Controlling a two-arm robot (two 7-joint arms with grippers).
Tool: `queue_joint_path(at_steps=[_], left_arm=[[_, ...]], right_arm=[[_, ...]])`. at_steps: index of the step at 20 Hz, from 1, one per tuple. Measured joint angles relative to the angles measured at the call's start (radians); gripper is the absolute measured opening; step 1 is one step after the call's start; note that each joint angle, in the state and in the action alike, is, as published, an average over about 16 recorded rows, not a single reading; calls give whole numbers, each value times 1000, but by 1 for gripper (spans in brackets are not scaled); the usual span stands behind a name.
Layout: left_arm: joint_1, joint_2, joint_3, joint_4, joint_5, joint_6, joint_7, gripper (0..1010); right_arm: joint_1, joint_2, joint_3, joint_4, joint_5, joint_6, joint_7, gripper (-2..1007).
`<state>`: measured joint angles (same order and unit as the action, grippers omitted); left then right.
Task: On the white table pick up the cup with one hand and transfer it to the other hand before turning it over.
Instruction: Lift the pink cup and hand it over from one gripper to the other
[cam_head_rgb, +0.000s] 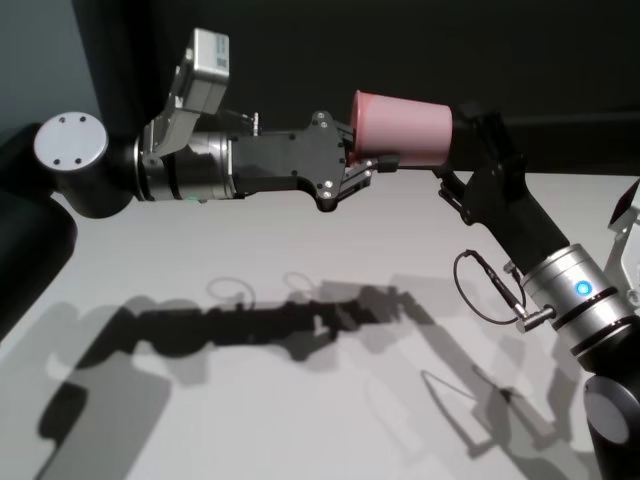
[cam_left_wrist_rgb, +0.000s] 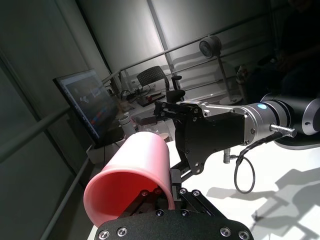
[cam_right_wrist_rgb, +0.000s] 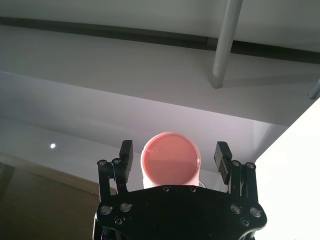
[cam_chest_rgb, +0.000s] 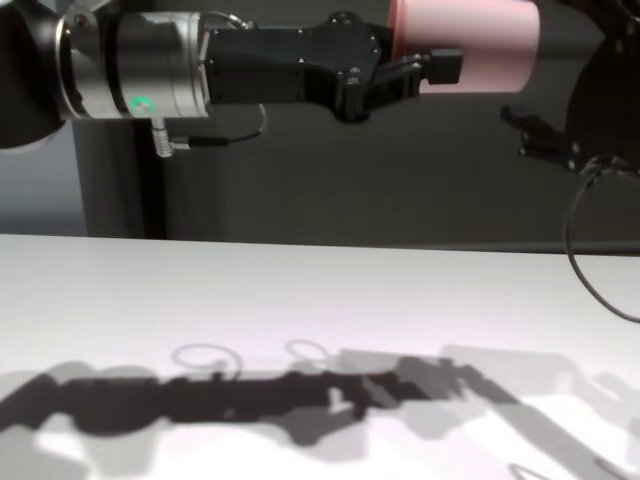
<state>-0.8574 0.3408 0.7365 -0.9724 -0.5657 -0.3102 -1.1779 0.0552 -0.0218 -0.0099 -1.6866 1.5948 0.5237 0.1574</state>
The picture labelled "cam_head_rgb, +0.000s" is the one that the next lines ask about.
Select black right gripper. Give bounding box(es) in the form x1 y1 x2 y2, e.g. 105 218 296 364
433 102 569 274

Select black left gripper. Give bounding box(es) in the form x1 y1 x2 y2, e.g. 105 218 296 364
230 111 400 212

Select pink plastic cup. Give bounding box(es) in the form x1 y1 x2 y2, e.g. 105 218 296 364
348 89 455 169

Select grey horizontal frame rail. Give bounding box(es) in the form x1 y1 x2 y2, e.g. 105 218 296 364
499 112 640 176

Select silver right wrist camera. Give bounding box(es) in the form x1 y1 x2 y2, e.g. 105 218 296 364
604 179 640 306

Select dark vertical frame post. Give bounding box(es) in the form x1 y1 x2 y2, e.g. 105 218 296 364
72 0 151 146

